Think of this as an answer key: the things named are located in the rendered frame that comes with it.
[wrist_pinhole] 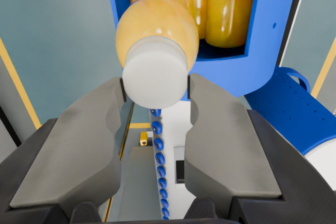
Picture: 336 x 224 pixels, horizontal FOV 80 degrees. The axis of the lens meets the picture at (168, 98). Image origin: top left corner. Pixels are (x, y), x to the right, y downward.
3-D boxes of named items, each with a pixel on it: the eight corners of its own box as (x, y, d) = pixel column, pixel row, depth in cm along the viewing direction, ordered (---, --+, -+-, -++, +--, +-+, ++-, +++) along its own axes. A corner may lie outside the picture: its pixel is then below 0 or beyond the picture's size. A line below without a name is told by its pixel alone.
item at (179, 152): (173, 151, 78) (175, 188, 65) (173, 144, 76) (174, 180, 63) (199, 150, 78) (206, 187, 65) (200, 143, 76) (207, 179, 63)
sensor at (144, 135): (142, 136, 78) (140, 146, 74) (141, 131, 76) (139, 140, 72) (162, 136, 78) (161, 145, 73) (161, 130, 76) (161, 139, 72)
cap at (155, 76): (158, 24, 12) (157, 33, 10) (197, 69, 14) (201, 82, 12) (114, 65, 13) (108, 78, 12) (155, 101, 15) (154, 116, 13)
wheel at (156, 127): (158, 137, 66) (163, 135, 67) (157, 127, 63) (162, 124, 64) (151, 130, 69) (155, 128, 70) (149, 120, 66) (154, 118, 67)
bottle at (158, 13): (161, -30, 26) (159, -19, 10) (194, 13, 29) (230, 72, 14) (123, 9, 28) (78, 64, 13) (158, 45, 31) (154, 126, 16)
